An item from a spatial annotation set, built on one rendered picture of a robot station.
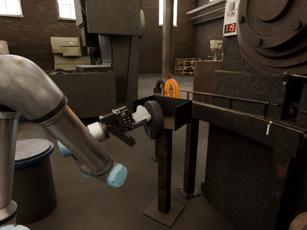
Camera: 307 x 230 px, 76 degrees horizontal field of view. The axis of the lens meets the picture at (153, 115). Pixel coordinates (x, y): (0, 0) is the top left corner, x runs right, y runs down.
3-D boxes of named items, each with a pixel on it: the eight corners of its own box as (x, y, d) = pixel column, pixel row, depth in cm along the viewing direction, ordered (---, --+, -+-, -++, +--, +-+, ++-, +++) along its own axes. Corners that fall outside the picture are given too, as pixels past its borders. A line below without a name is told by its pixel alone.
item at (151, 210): (152, 192, 143) (152, 95, 123) (186, 206, 129) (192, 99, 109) (135, 210, 127) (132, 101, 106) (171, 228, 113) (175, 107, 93)
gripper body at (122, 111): (131, 108, 71) (99, 121, 68) (138, 128, 74) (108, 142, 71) (125, 104, 78) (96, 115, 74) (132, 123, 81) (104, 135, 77)
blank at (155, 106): (148, 99, 86) (140, 100, 85) (163, 101, 72) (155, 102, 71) (150, 133, 89) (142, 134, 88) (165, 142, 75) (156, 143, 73)
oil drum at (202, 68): (209, 102, 424) (213, 60, 398) (229, 109, 371) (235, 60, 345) (185, 105, 402) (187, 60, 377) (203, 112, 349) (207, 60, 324)
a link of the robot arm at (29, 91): (39, 43, 38) (134, 169, 70) (15, 44, 44) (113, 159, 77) (-17, 80, 32) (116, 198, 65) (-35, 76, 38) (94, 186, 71)
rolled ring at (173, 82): (171, 107, 156) (174, 107, 158) (177, 89, 143) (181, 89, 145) (162, 92, 168) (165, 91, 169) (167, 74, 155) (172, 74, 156)
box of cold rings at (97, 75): (105, 108, 373) (102, 66, 351) (118, 121, 302) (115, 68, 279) (44, 115, 330) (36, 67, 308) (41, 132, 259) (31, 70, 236)
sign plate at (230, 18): (225, 36, 112) (228, 1, 107) (265, 31, 89) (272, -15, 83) (222, 36, 111) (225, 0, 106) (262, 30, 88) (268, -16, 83)
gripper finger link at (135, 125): (147, 119, 74) (126, 128, 71) (148, 122, 75) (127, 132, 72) (143, 116, 78) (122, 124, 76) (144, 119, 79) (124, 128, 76)
